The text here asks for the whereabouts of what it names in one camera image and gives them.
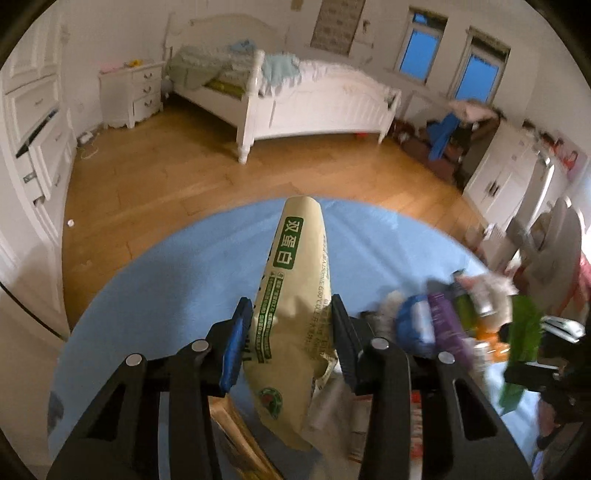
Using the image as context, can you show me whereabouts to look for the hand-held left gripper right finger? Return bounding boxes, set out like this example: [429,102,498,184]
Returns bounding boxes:
[330,294,534,480]

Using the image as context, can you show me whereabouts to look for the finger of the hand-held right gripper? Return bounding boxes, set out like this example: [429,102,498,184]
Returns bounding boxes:
[503,360,568,391]

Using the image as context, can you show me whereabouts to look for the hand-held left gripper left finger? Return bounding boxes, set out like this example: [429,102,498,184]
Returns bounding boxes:
[46,298,254,480]

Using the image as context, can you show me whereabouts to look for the orange snack packet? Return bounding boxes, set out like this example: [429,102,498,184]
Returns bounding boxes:
[475,323,512,366]

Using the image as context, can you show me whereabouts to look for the beige packet with green label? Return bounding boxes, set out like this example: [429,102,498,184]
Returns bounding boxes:
[243,196,340,452]

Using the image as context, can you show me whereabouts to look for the white crumpled tissue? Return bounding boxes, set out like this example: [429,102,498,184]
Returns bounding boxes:
[379,291,408,334]

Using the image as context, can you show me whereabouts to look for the blue and white packet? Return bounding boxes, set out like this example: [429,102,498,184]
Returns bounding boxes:
[396,295,438,357]

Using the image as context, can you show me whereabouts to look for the clear plastic wrapper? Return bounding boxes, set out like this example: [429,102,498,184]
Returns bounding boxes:
[302,351,370,468]

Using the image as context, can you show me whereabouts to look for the red printed packet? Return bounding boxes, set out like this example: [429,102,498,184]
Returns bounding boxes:
[348,392,423,467]

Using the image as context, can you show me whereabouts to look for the blue round tablecloth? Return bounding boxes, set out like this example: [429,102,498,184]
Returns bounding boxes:
[48,198,546,480]

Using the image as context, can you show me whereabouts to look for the purple packet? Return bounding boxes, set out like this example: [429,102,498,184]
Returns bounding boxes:
[427,292,476,366]

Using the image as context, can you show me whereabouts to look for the white crumpled wrapper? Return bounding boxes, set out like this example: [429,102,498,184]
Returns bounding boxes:
[455,271,519,320]

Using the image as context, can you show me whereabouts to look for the white chair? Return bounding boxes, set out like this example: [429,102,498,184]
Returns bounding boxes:
[508,196,586,315]

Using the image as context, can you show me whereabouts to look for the white low cabinet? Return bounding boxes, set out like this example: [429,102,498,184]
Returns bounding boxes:
[463,122,555,232]

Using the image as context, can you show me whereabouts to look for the blue hanging garment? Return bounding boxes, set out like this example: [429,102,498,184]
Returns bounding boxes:
[427,113,461,162]

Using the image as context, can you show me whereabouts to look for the white wooden bed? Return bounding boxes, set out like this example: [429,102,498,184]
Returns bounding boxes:
[165,16,402,164]

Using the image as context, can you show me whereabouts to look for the dark brown furniture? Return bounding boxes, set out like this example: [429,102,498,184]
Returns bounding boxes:
[455,115,502,186]

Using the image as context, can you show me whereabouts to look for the pink cloth bundle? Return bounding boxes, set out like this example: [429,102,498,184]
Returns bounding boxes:
[447,99,496,122]

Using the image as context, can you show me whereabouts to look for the white nightstand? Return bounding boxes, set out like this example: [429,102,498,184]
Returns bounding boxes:
[98,61,166,130]

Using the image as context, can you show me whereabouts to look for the light blue blanket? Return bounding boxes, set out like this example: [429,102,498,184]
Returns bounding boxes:
[261,54,302,88]

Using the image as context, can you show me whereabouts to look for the pale green blanket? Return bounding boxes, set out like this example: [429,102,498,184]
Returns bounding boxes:
[166,45,259,90]

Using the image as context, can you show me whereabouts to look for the white wardrobe with drawers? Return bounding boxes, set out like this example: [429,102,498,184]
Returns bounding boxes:
[0,18,77,337]

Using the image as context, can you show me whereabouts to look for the window with blue pane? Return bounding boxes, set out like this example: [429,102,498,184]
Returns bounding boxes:
[396,7,448,85]
[455,28,511,104]

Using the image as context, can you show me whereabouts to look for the pink wall poster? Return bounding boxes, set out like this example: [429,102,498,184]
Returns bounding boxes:
[551,136,589,180]

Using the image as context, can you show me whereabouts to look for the hanging wall scroll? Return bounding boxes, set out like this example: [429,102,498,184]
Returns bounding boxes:
[310,0,366,56]

